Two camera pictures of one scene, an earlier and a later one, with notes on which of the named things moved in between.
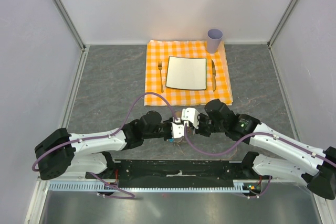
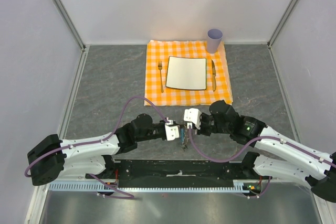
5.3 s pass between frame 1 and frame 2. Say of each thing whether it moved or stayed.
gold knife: stayed
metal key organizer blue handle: moved
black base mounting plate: stayed
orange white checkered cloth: stayed
